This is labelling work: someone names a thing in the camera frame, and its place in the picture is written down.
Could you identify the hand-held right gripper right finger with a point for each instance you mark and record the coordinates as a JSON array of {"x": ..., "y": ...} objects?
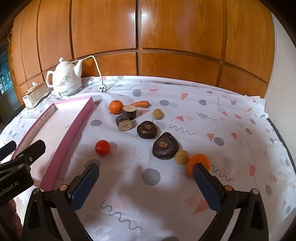
[{"x": 206, "y": 188}]

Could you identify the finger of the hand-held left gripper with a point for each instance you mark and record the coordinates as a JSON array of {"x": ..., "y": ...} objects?
[
  {"x": 8, "y": 149},
  {"x": 34, "y": 149}
]

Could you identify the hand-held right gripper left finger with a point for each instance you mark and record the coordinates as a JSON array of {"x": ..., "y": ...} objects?
[{"x": 85, "y": 186}]

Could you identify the large orange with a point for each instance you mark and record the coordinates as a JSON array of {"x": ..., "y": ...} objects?
[{"x": 199, "y": 158}]

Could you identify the pink shallow tray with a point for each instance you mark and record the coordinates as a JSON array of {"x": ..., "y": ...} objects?
[{"x": 57, "y": 125}]

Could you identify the small potato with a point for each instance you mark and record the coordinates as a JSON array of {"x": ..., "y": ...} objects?
[{"x": 181, "y": 157}]

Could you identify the red tomato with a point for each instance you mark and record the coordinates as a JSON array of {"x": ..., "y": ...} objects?
[{"x": 103, "y": 147}]

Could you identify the dark sugarcane piece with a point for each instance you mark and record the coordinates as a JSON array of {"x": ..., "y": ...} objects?
[
  {"x": 123, "y": 124},
  {"x": 129, "y": 112}
]

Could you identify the small orange mandarin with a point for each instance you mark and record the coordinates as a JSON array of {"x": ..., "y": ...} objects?
[{"x": 116, "y": 107}]

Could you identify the brown round longan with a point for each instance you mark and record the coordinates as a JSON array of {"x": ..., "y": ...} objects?
[{"x": 158, "y": 114}]

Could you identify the white patterned tablecloth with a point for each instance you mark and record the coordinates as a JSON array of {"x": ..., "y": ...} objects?
[{"x": 161, "y": 197}]

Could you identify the beige tissue box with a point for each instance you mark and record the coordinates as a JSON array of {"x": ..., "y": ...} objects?
[{"x": 34, "y": 96}]

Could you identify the dark display cabinet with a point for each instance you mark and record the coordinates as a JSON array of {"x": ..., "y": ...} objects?
[{"x": 5, "y": 81}]

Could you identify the white ceramic electric kettle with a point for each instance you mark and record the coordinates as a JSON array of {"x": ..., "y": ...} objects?
[{"x": 64, "y": 81}]

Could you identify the small carrot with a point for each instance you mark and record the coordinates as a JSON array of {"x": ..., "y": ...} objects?
[{"x": 141, "y": 104}]

